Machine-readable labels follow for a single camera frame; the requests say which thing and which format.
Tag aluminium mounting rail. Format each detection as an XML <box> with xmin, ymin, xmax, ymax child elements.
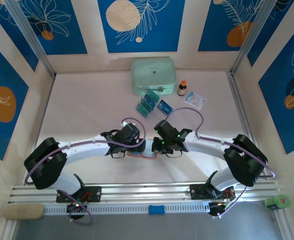
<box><xmin>8</xmin><ymin>179</ymin><xmax>280</xmax><ymax>205</ymax></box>

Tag teal credit card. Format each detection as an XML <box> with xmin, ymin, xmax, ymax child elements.
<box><xmin>136</xmin><ymin>104</ymin><xmax>151</xmax><ymax>118</ymax></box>
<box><xmin>138</xmin><ymin>99</ymin><xmax>154</xmax><ymax>112</ymax></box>
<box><xmin>144</xmin><ymin>88</ymin><xmax>160</xmax><ymax>101</ymax></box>
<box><xmin>141</xmin><ymin>94</ymin><xmax>157</xmax><ymax>106</ymax></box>

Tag aluminium frame post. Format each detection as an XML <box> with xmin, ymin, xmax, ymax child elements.
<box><xmin>229</xmin><ymin>0</ymin><xmax>280</xmax><ymax>76</ymax></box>
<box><xmin>4</xmin><ymin>0</ymin><xmax>57</xmax><ymax>78</ymax></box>

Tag aluminium side rail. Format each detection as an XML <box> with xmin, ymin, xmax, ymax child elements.
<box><xmin>226</xmin><ymin>71</ymin><xmax>267</xmax><ymax>181</ymax></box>

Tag green cylinder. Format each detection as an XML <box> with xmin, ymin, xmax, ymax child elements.
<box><xmin>264</xmin><ymin>194</ymin><xmax>290</xmax><ymax>210</ymax></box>

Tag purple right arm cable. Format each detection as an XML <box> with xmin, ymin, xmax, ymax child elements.
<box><xmin>165</xmin><ymin>106</ymin><xmax>275</xmax><ymax>220</ymax></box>

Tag teal blue packets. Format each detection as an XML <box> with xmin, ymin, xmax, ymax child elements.
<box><xmin>136</xmin><ymin>88</ymin><xmax>174</xmax><ymax>123</ymax></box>

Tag orange card holder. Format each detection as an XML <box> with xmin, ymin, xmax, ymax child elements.
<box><xmin>126</xmin><ymin>149</ymin><xmax>159</xmax><ymax>160</ymax></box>

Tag beige foam block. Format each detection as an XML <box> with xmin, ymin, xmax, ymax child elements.
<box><xmin>3</xmin><ymin>203</ymin><xmax>45</xmax><ymax>221</ymax></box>

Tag blue bone-shaped clip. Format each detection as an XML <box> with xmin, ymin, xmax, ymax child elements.
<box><xmin>148</xmin><ymin>204</ymin><xmax>165</xmax><ymax>216</ymax></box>

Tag mint green zip case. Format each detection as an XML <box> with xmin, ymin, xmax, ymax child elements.
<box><xmin>131</xmin><ymin>57</ymin><xmax>176</xmax><ymax>96</ymax></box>

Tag white blue sachet packet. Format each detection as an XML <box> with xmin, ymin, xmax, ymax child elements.
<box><xmin>183</xmin><ymin>90</ymin><xmax>208</xmax><ymax>111</ymax></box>

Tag brown bottle orange cap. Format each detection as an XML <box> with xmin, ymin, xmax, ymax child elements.
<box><xmin>177</xmin><ymin>79</ymin><xmax>187</xmax><ymax>97</ymax></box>

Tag blue panel with cream circle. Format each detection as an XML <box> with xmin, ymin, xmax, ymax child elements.
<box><xmin>98</xmin><ymin>0</ymin><xmax>185</xmax><ymax>54</ymax></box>

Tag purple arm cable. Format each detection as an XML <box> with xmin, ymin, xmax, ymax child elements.
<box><xmin>165</xmin><ymin>106</ymin><xmax>275</xmax><ymax>220</ymax></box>
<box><xmin>24</xmin><ymin>117</ymin><xmax>147</xmax><ymax>226</ymax></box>

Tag blue credit card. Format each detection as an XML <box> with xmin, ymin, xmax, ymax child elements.
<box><xmin>157</xmin><ymin>99</ymin><xmax>174</xmax><ymax>116</ymax></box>

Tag thin black right gripper cable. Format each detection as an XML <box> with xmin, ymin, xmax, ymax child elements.
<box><xmin>165</xmin><ymin>149</ymin><xmax>182</xmax><ymax>159</ymax></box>

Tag black controller board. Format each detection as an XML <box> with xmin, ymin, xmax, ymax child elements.
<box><xmin>66</xmin><ymin>201</ymin><xmax>89</xmax><ymax>214</ymax></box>
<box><xmin>208</xmin><ymin>199</ymin><xmax>234</xmax><ymax>217</ymax></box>

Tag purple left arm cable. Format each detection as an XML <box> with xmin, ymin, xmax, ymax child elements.
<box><xmin>24</xmin><ymin>117</ymin><xmax>147</xmax><ymax>226</ymax></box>

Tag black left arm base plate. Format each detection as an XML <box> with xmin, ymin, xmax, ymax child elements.
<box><xmin>56</xmin><ymin>185</ymin><xmax>102</xmax><ymax>203</ymax></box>

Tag grey slotted cable duct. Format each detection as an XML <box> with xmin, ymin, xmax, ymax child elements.
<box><xmin>43</xmin><ymin>201</ymin><xmax>210</xmax><ymax>215</ymax></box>

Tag blue floral wall panel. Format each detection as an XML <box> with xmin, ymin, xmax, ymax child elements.
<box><xmin>19</xmin><ymin>0</ymin><xmax>88</xmax><ymax>56</ymax></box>
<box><xmin>0</xmin><ymin>3</ymin><xmax>40</xmax><ymax>73</ymax></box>
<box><xmin>246</xmin><ymin>0</ymin><xmax>294</xmax><ymax>67</ymax></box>
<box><xmin>0</xmin><ymin>36</ymin><xmax>30</xmax><ymax>161</ymax></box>
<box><xmin>258</xmin><ymin>23</ymin><xmax>294</xmax><ymax>155</ymax></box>
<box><xmin>198</xmin><ymin>0</ymin><xmax>271</xmax><ymax>53</ymax></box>

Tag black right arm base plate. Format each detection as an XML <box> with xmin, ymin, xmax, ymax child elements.
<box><xmin>189</xmin><ymin>183</ymin><xmax>235</xmax><ymax>201</ymax></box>

